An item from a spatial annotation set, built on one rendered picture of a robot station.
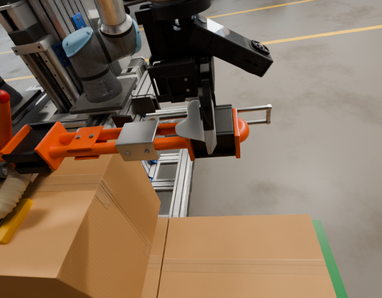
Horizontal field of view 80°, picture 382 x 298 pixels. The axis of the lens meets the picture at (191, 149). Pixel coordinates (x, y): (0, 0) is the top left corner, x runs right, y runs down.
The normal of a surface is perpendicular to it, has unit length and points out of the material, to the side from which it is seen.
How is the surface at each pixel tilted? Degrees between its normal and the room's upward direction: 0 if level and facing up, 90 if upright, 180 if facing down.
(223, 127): 0
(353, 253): 0
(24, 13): 90
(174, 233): 0
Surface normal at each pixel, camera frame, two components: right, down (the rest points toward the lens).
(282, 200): -0.18, -0.70
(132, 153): -0.08, 0.70
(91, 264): 0.98, -0.07
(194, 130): -0.13, 0.43
